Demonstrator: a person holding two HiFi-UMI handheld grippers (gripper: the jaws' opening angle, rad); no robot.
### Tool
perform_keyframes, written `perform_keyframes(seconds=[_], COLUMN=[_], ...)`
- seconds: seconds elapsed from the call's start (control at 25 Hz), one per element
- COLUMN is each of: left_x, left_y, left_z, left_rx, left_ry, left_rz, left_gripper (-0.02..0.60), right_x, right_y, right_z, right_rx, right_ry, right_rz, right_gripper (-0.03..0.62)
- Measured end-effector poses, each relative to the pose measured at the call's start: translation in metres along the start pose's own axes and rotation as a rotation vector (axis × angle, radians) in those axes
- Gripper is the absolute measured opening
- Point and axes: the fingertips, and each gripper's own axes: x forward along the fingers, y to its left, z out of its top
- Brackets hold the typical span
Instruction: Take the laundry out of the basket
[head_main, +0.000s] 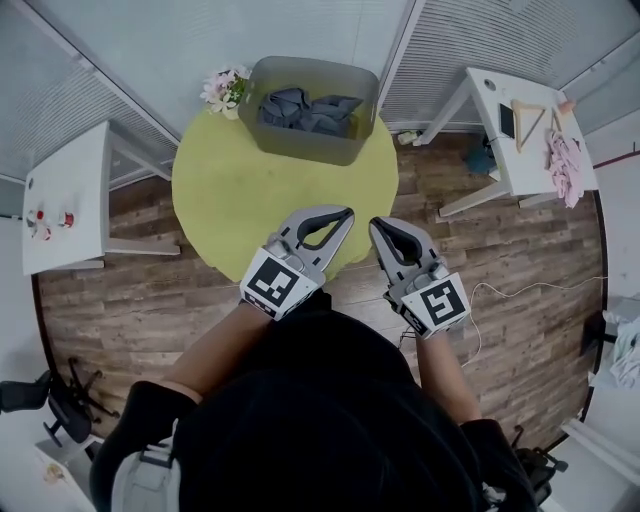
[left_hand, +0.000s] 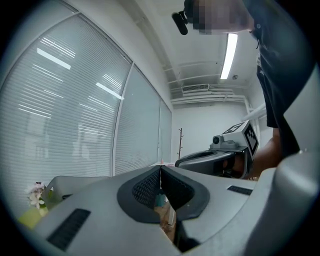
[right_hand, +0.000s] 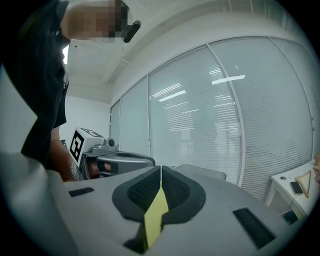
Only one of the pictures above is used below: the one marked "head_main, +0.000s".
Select pink crumpled cloth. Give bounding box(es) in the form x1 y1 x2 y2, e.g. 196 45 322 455
543 128 586 209

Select person's black top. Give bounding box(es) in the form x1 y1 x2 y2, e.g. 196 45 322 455
89 289 539 512

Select round yellow-green table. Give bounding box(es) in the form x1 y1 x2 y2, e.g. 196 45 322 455
171 107 400 285

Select dark blue bin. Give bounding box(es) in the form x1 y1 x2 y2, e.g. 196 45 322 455
467 142 497 176

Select grey plastic bin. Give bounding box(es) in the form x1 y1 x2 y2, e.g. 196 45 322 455
237 55 380 167

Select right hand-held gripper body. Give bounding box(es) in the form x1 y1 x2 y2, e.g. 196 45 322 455
382 247 472 341

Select white power cable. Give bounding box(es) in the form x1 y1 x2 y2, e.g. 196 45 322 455
449 277 606 369

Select person's left forearm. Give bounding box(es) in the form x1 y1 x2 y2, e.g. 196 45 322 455
159 302 276 401

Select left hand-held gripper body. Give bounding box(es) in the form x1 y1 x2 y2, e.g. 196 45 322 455
238 232 327 322

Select white desk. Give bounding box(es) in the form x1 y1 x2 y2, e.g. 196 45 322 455
22 119 181 276
418 67 600 217
559 417 640 512
32 434 109 512

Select white shoulder strap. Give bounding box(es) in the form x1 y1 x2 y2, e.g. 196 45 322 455
112 439 181 512

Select smooth blue-grey clothes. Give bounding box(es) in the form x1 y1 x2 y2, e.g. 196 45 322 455
257 87 314 130

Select pink flowers in white pot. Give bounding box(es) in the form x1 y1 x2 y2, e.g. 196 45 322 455
199 64 251 121

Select white crumpled cloth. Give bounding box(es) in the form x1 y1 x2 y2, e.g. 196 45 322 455
602 309 640 391

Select black phone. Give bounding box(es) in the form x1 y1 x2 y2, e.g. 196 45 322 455
498 102 516 139

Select person's right forearm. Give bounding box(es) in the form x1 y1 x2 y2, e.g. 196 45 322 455
414 332 484 426

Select white window blinds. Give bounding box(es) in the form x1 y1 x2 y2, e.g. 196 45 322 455
0 0 182 187
379 0 640 136

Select wooden hanger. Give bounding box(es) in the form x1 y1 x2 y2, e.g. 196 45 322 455
510 99 549 154

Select black office chair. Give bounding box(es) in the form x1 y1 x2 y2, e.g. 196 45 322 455
509 424 569 506
0 357 121 449

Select grey waffle-knit clothes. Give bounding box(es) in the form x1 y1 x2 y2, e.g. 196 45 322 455
299 94 365 138

